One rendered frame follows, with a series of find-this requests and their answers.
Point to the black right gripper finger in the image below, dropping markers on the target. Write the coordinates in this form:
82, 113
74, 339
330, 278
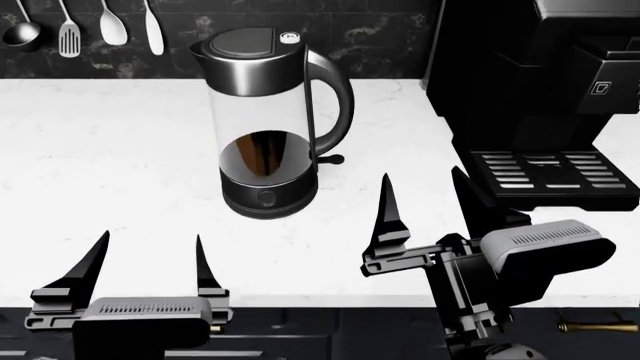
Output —
480, 210
387, 225

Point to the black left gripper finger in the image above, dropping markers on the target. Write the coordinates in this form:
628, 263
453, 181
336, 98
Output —
87, 272
206, 279

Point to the black kettle power lever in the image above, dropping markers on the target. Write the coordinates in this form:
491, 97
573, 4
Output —
333, 159

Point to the glass electric kettle black lid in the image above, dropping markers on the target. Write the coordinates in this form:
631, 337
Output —
260, 71

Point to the slotted drip tray grate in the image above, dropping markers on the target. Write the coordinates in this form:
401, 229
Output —
545, 173

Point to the dark base cabinet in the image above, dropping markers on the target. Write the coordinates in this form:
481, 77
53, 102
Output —
350, 333

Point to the black coffee machine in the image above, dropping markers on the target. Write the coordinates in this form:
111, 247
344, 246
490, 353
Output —
505, 75

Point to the steel slotted spatula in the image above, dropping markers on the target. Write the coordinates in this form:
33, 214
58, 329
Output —
69, 39

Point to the white serving spoon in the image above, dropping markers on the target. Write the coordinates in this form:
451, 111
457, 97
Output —
112, 30

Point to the steel ladle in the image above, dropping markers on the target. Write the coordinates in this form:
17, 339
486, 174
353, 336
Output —
21, 35

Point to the white spatula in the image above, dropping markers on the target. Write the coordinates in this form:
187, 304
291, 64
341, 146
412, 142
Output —
155, 35

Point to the grey left gripper camera box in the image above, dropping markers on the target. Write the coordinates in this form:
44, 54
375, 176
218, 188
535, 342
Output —
145, 322

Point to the grey gripper camera box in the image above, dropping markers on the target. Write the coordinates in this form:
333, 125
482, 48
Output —
545, 255
145, 322

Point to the grey right gripper camera box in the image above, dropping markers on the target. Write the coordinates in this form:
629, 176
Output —
545, 255

